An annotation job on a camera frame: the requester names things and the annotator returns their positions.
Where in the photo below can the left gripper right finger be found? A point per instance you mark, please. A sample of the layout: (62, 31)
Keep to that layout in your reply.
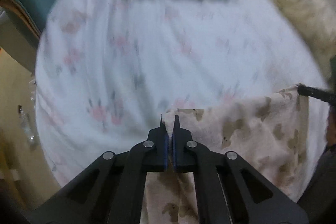
(182, 159)

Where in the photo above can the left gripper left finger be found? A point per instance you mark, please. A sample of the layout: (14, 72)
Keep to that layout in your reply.
(156, 159)

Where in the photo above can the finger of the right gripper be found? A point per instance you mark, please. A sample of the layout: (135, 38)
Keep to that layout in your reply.
(322, 95)

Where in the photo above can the pink bear print pants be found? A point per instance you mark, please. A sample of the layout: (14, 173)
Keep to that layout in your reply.
(282, 136)

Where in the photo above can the cream quilted blanket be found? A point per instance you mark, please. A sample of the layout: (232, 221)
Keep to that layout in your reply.
(315, 22)

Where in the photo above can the white floral bed sheet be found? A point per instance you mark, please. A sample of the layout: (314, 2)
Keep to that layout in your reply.
(107, 70)

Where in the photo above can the plastic bottle on floor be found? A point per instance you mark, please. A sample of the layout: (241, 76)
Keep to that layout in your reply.
(26, 126)

